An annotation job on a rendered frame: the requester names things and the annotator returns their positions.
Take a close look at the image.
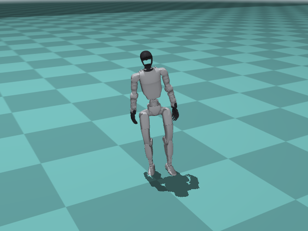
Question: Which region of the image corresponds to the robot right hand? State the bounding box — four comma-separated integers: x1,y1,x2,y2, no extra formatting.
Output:
130,110,137,124

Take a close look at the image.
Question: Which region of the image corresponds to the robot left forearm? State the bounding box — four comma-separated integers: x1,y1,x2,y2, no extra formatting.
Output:
167,90,177,107

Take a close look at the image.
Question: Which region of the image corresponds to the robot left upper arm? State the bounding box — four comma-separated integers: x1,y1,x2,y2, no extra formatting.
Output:
158,67,173,92

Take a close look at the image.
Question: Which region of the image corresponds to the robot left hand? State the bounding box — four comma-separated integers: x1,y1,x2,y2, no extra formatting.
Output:
171,103,179,121

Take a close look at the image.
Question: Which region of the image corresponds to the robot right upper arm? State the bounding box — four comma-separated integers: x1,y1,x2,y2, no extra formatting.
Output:
131,72,140,99

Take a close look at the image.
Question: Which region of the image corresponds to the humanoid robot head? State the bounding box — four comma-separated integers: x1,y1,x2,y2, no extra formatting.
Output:
140,51,153,72

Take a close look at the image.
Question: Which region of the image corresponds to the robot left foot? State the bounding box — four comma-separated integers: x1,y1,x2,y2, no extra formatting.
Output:
165,163,177,176

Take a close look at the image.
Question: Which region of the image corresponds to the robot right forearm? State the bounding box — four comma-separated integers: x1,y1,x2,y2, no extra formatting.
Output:
130,95,137,112

